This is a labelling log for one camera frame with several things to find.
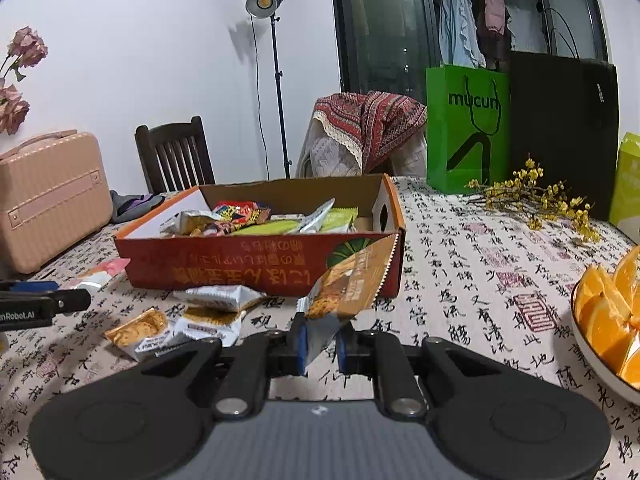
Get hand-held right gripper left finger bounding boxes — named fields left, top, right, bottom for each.
left=141, top=312, right=308, bottom=421

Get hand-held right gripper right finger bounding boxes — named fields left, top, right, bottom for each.
left=336, top=327, right=501, bottom=421

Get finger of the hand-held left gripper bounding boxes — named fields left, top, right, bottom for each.
left=30, top=288, right=92, bottom=316
left=0, top=280, right=60, bottom=293

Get brown cracker snack packet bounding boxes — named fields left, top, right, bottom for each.
left=297, top=232, right=399, bottom=377

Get orange cardboard box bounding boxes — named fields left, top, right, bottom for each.
left=114, top=174, right=407, bottom=297

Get small white snack packet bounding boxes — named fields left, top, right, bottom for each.
left=74, top=270, right=112, bottom=294

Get pink snack packet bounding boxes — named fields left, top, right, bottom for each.
left=96, top=258, right=132, bottom=277

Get orange cracker snack packet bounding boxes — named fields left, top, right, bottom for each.
left=104, top=308, right=169, bottom=361

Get pink suitcase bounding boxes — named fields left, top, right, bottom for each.
left=0, top=129, right=115, bottom=275

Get white cracker snack packet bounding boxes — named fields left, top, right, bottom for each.
left=172, top=285, right=267, bottom=314
left=181, top=307, right=247, bottom=347
left=135, top=332, right=202, bottom=363

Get grey purple cloth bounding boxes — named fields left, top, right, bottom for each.
left=110, top=190, right=166, bottom=225

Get silver white snack packet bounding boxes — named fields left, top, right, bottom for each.
left=299, top=198, right=336, bottom=234

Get light green snack packet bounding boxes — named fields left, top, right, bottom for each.
left=321, top=208, right=359, bottom=234

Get red snack packet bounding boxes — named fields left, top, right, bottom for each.
left=212, top=201, right=272, bottom=236

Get dark wooden chair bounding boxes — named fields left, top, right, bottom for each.
left=135, top=116, right=216, bottom=194

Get beige covered chair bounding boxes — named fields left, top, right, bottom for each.
left=297, top=102, right=429, bottom=179

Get pink artificial flowers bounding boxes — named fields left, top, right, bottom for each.
left=0, top=26, right=49, bottom=136

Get yellow flower branch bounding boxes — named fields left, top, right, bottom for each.
left=465, top=158, right=601, bottom=244

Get white bowl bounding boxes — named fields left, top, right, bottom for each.
left=570, top=280, right=640, bottom=407

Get green paper bag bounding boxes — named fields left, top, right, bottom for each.
left=426, top=64, right=512, bottom=195

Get studio light stand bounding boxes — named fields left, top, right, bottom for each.
left=245, top=0, right=294, bottom=180

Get bowl of orange slices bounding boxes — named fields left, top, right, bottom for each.
left=575, top=245, right=640, bottom=392

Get black paper bag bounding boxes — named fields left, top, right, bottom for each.
left=508, top=6, right=620, bottom=221

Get light green snack box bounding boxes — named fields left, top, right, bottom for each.
left=608, top=132, right=640, bottom=244

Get hanging blue garment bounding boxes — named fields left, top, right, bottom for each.
left=439, top=0, right=486, bottom=69

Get hanging white garment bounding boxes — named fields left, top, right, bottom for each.
left=505, top=4, right=542, bottom=54

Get hanging pink garment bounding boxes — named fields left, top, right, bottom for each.
left=477, top=0, right=512, bottom=61

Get black sliding door frame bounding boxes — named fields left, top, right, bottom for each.
left=329, top=0, right=614, bottom=107

